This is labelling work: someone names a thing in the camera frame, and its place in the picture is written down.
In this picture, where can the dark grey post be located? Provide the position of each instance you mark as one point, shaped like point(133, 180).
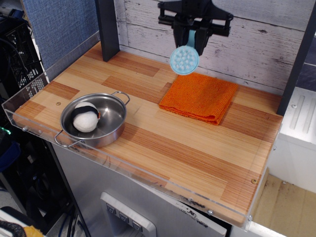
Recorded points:
point(298, 63)
point(108, 31)

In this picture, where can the yellow object bottom left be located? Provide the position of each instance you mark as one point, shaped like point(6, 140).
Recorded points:
point(31, 231)

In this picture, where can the white side unit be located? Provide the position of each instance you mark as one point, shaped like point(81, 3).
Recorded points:
point(293, 156)

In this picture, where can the blue fabric partition panel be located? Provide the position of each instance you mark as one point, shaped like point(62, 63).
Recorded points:
point(59, 26)

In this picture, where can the clear acrylic table guard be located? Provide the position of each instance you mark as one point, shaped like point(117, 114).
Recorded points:
point(214, 168)

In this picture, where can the dark grey right post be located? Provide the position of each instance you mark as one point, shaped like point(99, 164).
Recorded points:
point(298, 63)

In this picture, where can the light blue scrub brush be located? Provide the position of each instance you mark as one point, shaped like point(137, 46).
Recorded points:
point(184, 60)

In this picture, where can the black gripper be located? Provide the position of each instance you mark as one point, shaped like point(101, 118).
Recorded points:
point(201, 16)

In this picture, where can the orange folded cloth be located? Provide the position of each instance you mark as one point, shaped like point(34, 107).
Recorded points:
point(199, 97)

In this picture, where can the black and white plush ball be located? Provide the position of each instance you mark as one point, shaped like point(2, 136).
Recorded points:
point(85, 117)

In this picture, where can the stainless steel pot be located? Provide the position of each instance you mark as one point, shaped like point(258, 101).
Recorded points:
point(113, 112)

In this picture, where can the black plastic crate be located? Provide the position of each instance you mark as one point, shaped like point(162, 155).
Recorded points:
point(20, 66)

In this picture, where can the dark grey left post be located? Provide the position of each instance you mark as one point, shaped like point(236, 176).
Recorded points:
point(108, 31)

